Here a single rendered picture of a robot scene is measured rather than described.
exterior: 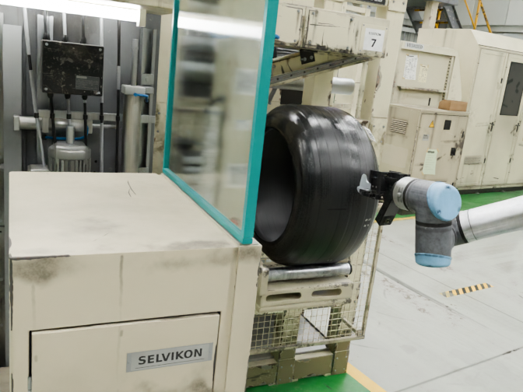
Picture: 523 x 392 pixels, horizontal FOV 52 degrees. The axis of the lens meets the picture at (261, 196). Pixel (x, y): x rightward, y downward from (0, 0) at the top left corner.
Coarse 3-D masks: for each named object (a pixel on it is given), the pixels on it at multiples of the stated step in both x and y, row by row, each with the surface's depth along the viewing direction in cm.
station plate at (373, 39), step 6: (366, 30) 203; (372, 30) 204; (378, 30) 206; (384, 30) 207; (366, 36) 204; (372, 36) 205; (378, 36) 206; (366, 42) 205; (372, 42) 206; (378, 42) 207; (366, 48) 205; (372, 48) 207; (378, 48) 208
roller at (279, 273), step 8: (312, 264) 183; (320, 264) 184; (328, 264) 185; (336, 264) 186; (344, 264) 187; (272, 272) 175; (280, 272) 176; (288, 272) 177; (296, 272) 179; (304, 272) 180; (312, 272) 181; (320, 272) 182; (328, 272) 184; (336, 272) 185; (344, 272) 187; (272, 280) 176; (280, 280) 178
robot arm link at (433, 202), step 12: (420, 180) 139; (408, 192) 139; (420, 192) 135; (432, 192) 132; (444, 192) 131; (456, 192) 132; (408, 204) 139; (420, 204) 134; (432, 204) 131; (444, 204) 131; (456, 204) 133; (420, 216) 135; (432, 216) 133; (444, 216) 131
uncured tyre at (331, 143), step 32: (288, 128) 171; (320, 128) 167; (352, 128) 172; (288, 160) 214; (320, 160) 162; (352, 160) 166; (288, 192) 216; (320, 192) 161; (352, 192) 165; (256, 224) 196; (288, 224) 170; (320, 224) 164; (352, 224) 168; (288, 256) 175; (320, 256) 175
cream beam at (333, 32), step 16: (288, 16) 189; (304, 16) 192; (320, 16) 194; (336, 16) 197; (352, 16) 199; (368, 16) 203; (288, 32) 191; (304, 32) 194; (320, 32) 196; (336, 32) 198; (352, 32) 201; (304, 48) 200; (320, 48) 198; (336, 48) 200; (352, 48) 203; (384, 48) 209
